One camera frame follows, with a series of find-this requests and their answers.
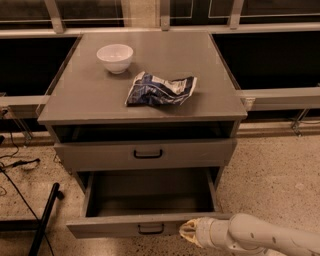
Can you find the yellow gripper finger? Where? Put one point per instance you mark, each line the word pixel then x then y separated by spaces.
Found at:
pixel 188 231

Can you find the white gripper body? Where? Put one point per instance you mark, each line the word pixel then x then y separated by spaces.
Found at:
pixel 204 231

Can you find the grey drawer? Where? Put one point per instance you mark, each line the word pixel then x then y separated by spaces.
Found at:
pixel 145 154
pixel 145 202

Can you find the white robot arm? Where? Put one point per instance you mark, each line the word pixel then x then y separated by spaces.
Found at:
pixel 246 235

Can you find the grey top drawer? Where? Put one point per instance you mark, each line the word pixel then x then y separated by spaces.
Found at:
pixel 145 154

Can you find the grey drawer cabinet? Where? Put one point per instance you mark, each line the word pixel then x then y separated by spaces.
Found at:
pixel 88 102

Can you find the crumpled blue white chip bag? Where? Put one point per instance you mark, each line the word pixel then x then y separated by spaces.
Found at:
pixel 150 90

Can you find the black metal stand leg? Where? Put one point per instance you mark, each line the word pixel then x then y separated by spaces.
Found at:
pixel 36 225

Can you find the white ceramic bowl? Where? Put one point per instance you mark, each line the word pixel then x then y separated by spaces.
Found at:
pixel 116 58

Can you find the metal railing frame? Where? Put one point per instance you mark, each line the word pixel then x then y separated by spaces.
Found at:
pixel 282 23

